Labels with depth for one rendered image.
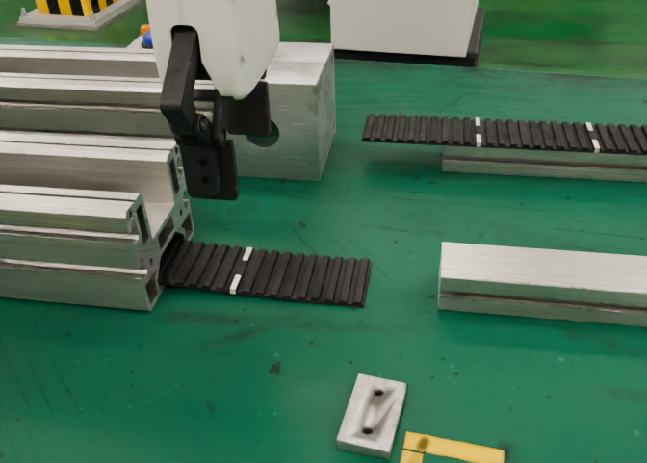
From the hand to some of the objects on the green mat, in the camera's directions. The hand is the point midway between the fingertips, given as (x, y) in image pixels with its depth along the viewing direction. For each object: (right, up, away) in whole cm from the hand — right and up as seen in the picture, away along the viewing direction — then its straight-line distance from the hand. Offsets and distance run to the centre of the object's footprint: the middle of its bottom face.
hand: (231, 146), depth 43 cm
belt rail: (+62, -13, -3) cm, 63 cm away
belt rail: (+65, -2, +12) cm, 66 cm away
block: (+2, +2, +23) cm, 23 cm away
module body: (-45, -6, +13) cm, 47 cm away
